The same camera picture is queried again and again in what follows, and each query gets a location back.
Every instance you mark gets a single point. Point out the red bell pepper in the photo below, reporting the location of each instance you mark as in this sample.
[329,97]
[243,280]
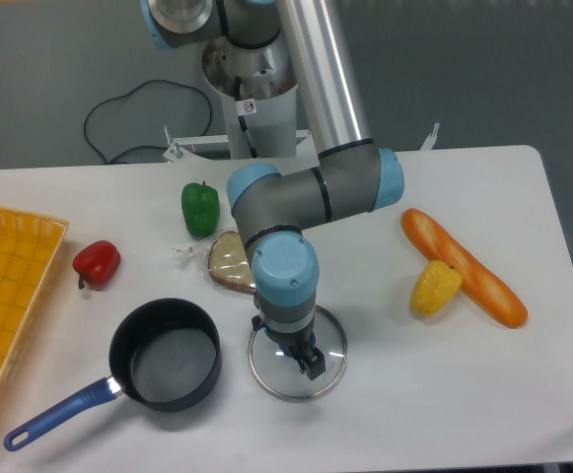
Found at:
[96,264]

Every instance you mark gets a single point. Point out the green bell pepper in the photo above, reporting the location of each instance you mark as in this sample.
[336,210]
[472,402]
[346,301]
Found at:
[200,206]

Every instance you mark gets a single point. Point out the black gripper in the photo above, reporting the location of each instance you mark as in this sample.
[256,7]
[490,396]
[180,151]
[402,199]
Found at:
[297,345]

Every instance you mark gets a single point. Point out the yellow bell pepper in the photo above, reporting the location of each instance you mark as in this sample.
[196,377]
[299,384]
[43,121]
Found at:
[435,287]

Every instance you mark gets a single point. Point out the black saucepan with blue handle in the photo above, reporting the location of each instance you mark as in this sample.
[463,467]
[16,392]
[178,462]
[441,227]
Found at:
[164,355]

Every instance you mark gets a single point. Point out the orange baguette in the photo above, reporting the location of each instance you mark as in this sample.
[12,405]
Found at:
[483,287]

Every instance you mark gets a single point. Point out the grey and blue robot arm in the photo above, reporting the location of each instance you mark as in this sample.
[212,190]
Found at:
[337,172]

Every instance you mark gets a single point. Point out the yellow plastic basket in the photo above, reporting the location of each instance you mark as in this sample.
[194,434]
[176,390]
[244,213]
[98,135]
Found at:
[29,243]

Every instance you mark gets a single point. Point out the bagged toast slice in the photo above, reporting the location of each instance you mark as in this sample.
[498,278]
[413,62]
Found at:
[223,260]

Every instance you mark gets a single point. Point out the glass lid with blue knob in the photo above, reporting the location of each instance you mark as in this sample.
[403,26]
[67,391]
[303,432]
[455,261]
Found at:
[279,375]

